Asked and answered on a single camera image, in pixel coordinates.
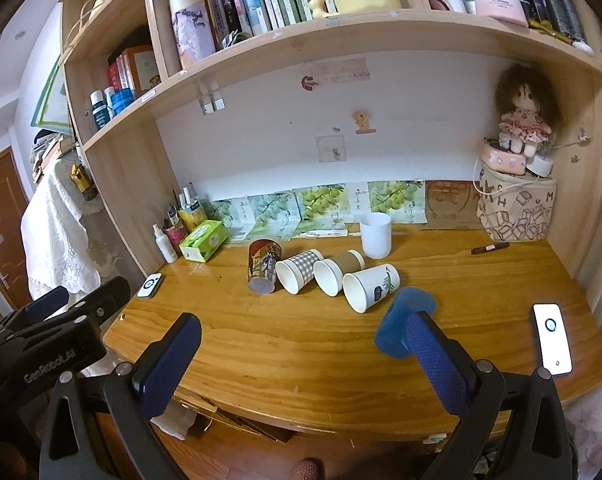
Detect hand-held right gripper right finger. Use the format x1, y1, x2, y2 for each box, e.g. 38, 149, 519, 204
405, 311, 580, 480

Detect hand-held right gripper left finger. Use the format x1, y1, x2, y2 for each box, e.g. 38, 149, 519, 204
38, 312, 203, 480

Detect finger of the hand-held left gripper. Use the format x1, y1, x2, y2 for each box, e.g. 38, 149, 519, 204
60, 276, 132, 327
0, 286, 70, 329

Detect blue plastic cup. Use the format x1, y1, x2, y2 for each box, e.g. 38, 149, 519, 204
374, 287, 437, 360

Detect pink pen cup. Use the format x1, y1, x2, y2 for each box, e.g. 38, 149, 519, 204
162, 190, 187, 250

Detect white paper cup green print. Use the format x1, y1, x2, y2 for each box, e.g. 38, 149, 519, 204
342, 263, 401, 314

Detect brown paper cup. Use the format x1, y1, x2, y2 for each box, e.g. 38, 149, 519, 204
313, 249, 366, 297

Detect red patterned paper cup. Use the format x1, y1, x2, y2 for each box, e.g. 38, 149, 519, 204
247, 238, 283, 295

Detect plain white cup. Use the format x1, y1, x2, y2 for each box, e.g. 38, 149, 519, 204
359, 212, 393, 260

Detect checkered paper cup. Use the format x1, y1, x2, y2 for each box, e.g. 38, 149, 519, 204
275, 249, 325, 295

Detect small white remote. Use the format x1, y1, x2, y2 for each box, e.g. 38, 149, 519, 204
137, 273, 163, 299

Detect white crumpled paper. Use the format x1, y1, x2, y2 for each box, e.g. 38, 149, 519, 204
150, 399, 198, 442

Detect white lace cloth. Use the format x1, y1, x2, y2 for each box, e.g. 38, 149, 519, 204
20, 157, 106, 302

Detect white spray bottle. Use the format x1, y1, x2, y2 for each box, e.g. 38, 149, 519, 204
152, 223, 179, 263

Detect green tissue box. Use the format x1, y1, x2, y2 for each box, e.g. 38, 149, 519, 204
179, 220, 228, 263

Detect white smartphone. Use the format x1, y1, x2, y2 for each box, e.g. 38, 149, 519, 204
532, 303, 574, 375

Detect yellow toy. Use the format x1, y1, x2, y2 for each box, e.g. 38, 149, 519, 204
70, 164, 100, 202

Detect grape print paper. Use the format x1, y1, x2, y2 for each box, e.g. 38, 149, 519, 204
293, 185, 354, 237
248, 191, 302, 238
208, 199, 256, 242
367, 179, 428, 226

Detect brown cardboard sheet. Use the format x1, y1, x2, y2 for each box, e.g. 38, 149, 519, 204
421, 180, 488, 231

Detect printed fabric bag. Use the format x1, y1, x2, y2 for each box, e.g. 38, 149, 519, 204
477, 165, 558, 242

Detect dark blue bottle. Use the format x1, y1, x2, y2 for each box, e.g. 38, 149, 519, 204
90, 91, 112, 132

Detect light blue bottle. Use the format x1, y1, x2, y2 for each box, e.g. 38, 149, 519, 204
104, 86, 137, 120

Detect green framed picture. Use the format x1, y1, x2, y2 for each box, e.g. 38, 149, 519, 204
30, 55, 70, 129

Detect pink box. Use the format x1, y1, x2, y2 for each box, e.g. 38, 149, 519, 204
482, 139, 528, 176

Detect white round device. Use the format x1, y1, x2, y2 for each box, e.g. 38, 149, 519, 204
527, 154, 554, 178

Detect orange and red books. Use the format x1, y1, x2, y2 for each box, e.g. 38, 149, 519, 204
106, 45, 160, 102

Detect brown-haired doll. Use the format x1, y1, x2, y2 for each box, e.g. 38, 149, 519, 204
495, 63, 563, 156

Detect white and purple canister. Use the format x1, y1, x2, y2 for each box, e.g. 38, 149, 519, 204
168, 0, 217, 71

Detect wooden shelf unit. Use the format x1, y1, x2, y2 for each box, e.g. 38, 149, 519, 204
56, 0, 602, 283

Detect row of dark books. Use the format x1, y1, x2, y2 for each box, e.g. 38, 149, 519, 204
416, 0, 594, 56

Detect white cable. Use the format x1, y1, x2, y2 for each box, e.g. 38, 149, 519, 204
472, 154, 534, 197

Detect clear plastic bracket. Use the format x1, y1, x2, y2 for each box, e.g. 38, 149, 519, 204
197, 79, 228, 115

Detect clear adhesive wall hook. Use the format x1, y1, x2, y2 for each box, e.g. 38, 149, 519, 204
316, 135, 348, 163

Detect yellow figure wall clip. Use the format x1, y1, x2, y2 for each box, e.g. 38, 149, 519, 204
352, 110, 377, 135

